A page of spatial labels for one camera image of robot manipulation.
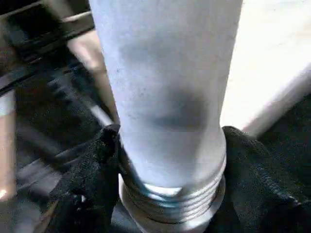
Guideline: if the white plastic table top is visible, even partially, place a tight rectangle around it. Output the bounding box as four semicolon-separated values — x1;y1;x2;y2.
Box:
220;0;311;137

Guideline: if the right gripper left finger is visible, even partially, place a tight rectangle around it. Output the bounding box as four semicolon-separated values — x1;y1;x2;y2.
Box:
46;125;121;233

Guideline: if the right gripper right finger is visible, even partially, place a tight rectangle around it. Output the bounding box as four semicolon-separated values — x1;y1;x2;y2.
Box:
209;126;311;233

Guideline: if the white plastic table leg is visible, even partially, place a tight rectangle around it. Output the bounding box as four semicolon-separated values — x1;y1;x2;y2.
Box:
89;0;243;233

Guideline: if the black work mat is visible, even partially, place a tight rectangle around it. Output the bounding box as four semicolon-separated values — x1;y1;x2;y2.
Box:
0;49;311;233

